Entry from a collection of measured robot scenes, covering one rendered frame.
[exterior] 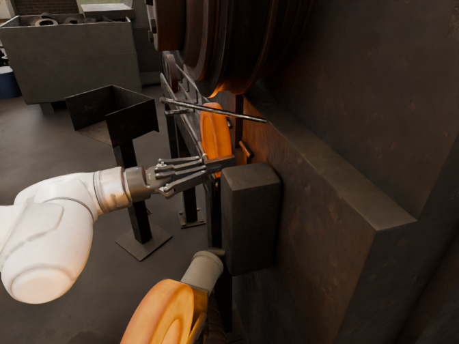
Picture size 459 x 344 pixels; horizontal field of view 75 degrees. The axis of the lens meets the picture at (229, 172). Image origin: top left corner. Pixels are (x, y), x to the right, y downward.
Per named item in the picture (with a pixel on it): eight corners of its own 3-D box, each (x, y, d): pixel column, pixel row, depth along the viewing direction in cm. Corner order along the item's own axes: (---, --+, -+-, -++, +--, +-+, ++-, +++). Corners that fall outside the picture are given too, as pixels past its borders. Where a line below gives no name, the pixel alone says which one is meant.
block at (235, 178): (263, 242, 73) (270, 158, 60) (276, 268, 67) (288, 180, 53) (220, 252, 70) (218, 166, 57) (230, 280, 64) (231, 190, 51)
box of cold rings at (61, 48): (135, 79, 368) (123, 6, 324) (145, 102, 303) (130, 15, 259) (42, 89, 338) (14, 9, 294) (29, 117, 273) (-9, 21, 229)
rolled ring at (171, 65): (168, 56, 140) (175, 56, 141) (164, 52, 155) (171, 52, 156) (173, 96, 149) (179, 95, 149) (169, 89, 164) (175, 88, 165)
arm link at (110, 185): (107, 222, 62) (136, 214, 63) (92, 188, 57) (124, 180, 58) (108, 196, 69) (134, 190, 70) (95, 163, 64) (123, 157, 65)
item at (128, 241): (141, 215, 164) (112, 84, 124) (174, 237, 150) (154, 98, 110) (108, 237, 150) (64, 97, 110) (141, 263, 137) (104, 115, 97)
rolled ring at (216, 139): (217, 121, 63) (232, 119, 64) (198, 93, 78) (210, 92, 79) (219, 191, 74) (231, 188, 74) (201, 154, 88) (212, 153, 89)
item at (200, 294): (209, 335, 49) (209, 289, 44) (207, 338, 49) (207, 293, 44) (168, 321, 51) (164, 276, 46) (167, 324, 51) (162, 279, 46)
